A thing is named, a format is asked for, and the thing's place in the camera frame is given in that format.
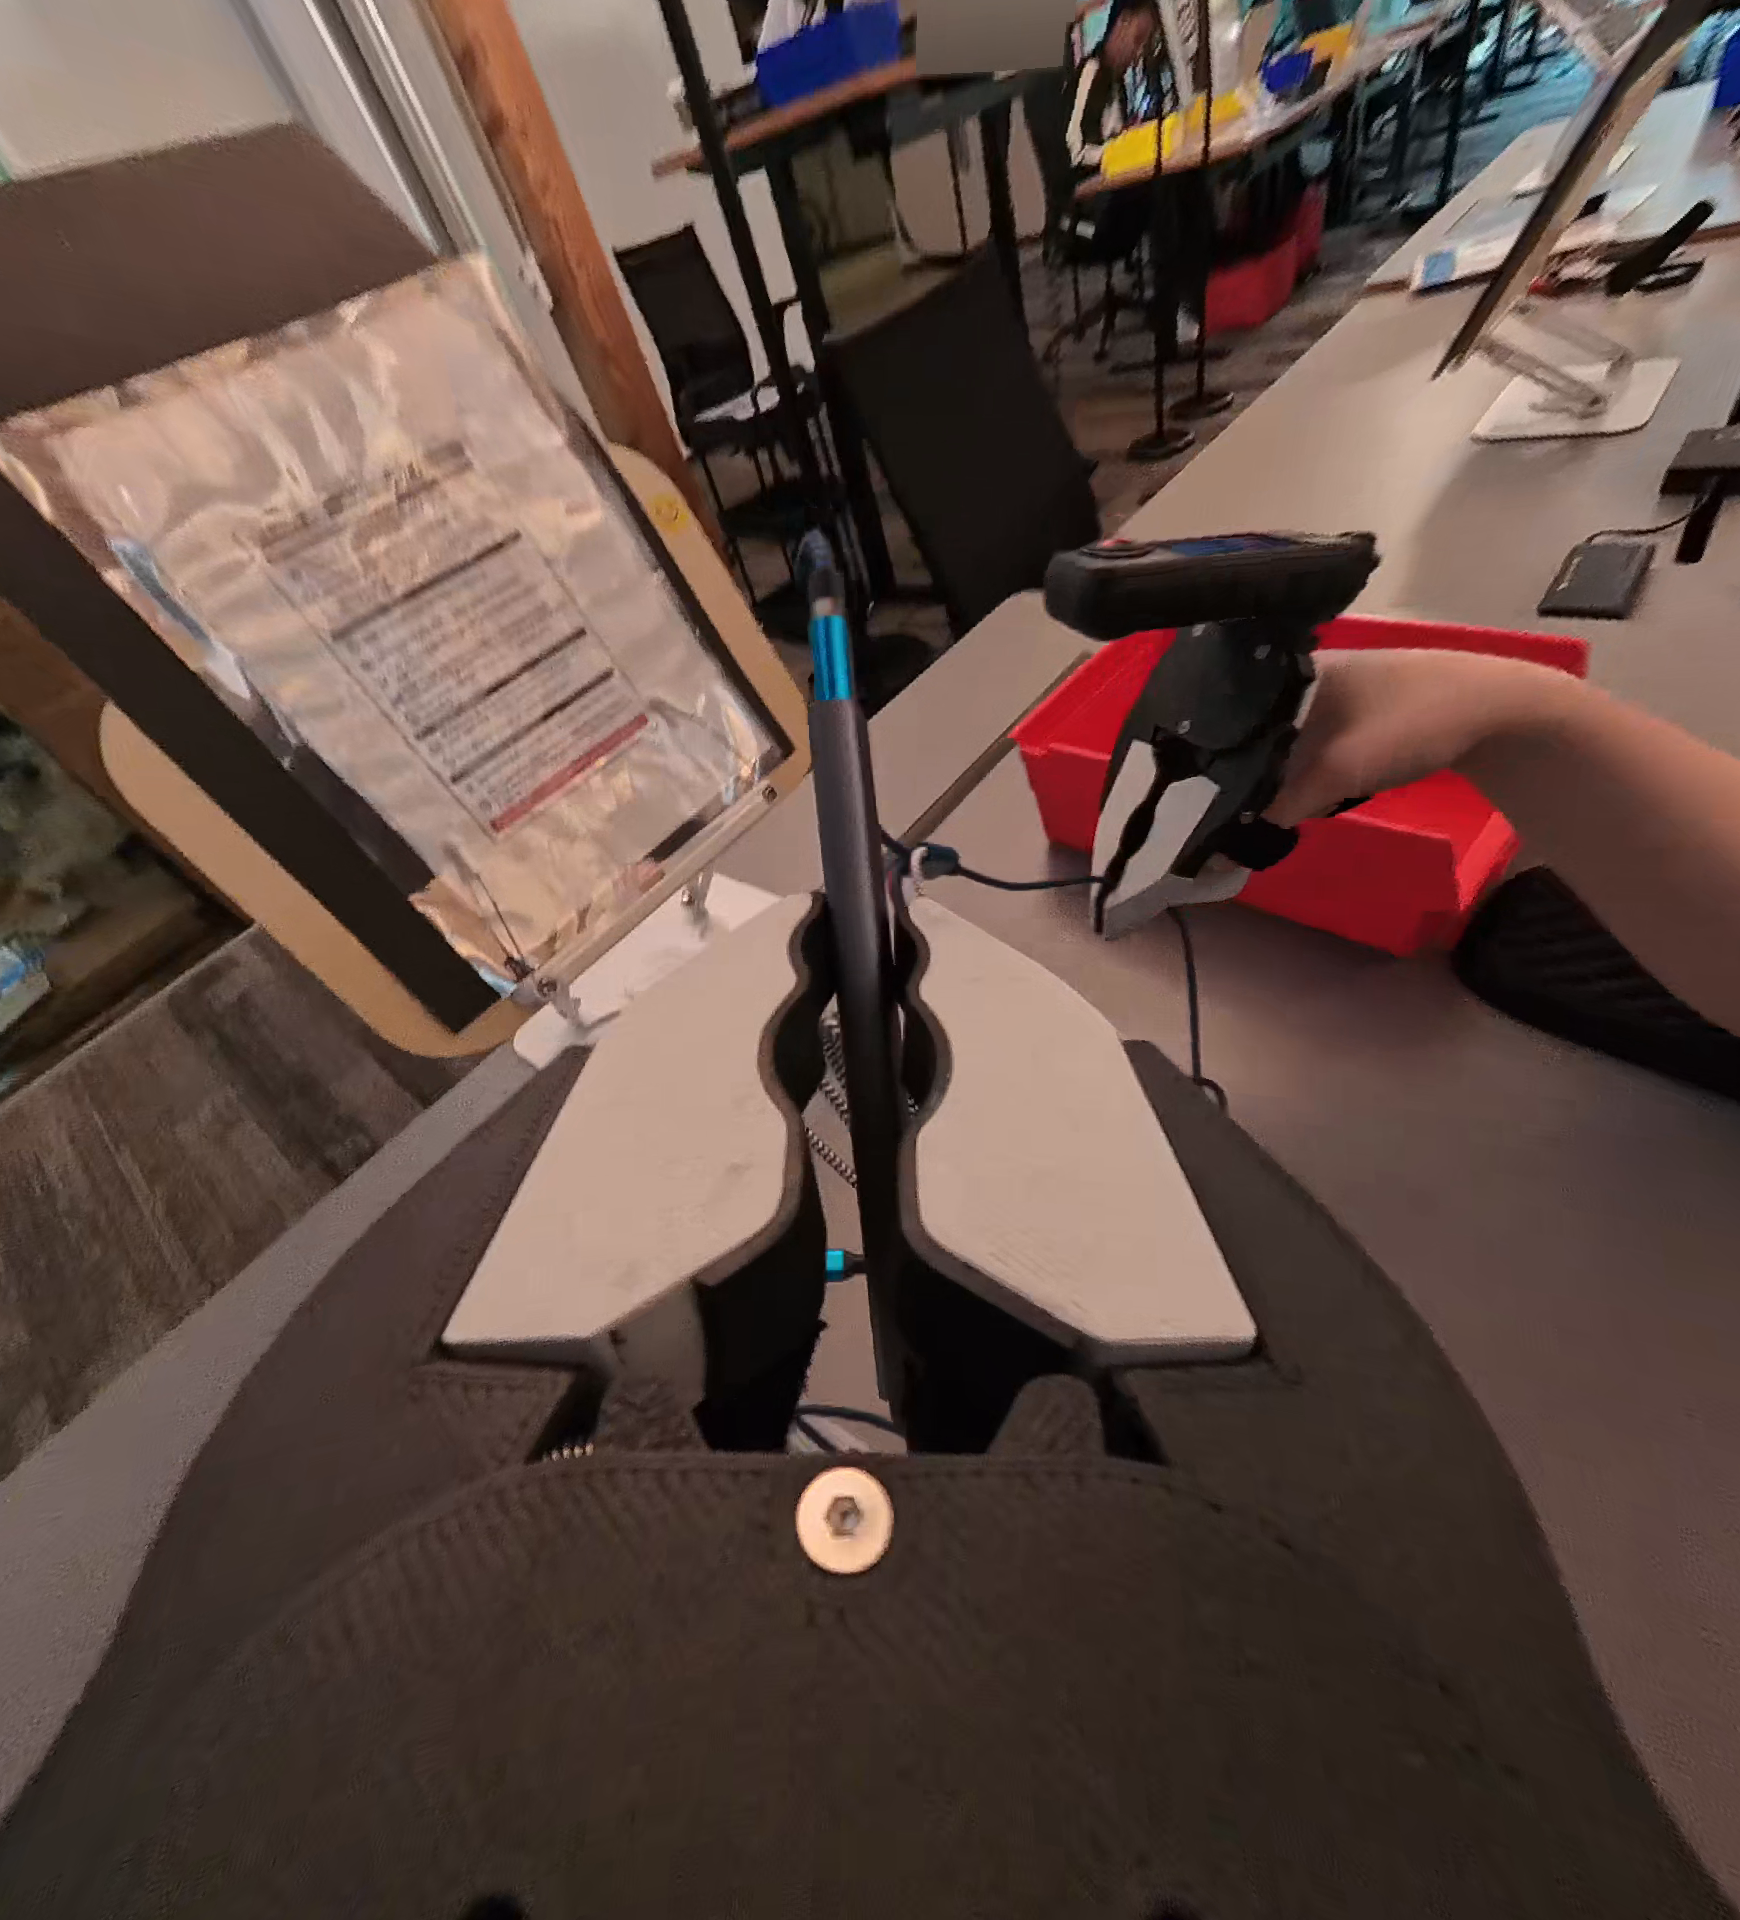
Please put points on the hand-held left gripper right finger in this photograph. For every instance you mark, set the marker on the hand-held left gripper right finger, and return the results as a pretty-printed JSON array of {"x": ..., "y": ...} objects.
[{"x": 1065, "y": 1187}]

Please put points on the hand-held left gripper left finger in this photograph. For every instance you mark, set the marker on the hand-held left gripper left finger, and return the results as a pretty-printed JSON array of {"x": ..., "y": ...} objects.
[{"x": 631, "y": 1187}]

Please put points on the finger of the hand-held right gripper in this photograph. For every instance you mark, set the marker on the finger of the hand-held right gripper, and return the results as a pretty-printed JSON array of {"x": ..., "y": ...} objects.
[
  {"x": 1121, "y": 818},
  {"x": 1185, "y": 854}
]

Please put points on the red plastic bin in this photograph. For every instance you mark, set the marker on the red plastic bin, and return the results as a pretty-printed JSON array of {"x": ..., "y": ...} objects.
[{"x": 1410, "y": 883}]

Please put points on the grey usb hub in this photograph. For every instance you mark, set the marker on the grey usb hub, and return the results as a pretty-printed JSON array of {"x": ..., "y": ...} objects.
[{"x": 863, "y": 899}]

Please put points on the person's right forearm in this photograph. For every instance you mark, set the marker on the person's right forearm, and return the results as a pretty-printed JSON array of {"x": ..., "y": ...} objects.
[{"x": 1667, "y": 838}]

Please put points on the person's right hand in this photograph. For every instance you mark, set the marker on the person's right hand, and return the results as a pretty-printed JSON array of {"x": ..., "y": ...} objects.
[{"x": 1389, "y": 735}]

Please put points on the black chair back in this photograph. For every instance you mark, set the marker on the black chair back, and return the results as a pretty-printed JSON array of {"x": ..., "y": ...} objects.
[{"x": 959, "y": 448}]

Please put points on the black flat device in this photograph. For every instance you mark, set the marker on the black flat device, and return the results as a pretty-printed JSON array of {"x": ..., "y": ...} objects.
[{"x": 1597, "y": 578}]

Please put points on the red floor bin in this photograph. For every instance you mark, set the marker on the red floor bin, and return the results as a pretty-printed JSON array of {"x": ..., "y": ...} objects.
[{"x": 1260, "y": 277}]

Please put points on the white monitor stand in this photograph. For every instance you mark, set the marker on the white monitor stand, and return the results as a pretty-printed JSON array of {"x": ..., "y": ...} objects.
[{"x": 1576, "y": 404}]

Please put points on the yellow storage bin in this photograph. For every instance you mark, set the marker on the yellow storage bin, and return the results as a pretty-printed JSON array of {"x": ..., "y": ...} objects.
[{"x": 1156, "y": 150}]

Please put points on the small black box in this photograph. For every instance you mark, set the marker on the small black box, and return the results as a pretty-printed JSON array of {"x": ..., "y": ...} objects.
[{"x": 1724, "y": 454}]

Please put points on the silver sleeved instruction sheet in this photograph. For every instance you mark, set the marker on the silver sleeved instruction sheet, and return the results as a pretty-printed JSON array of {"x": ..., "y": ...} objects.
[{"x": 406, "y": 598}]

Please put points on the grey tilted monitor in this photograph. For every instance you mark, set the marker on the grey tilted monitor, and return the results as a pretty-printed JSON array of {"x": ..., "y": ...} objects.
[{"x": 1576, "y": 166}]

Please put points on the black office chair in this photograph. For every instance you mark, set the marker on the black office chair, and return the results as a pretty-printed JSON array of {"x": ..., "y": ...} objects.
[{"x": 689, "y": 316}]

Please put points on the wooden post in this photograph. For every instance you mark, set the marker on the wooden post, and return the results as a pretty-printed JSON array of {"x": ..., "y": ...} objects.
[{"x": 539, "y": 180}]

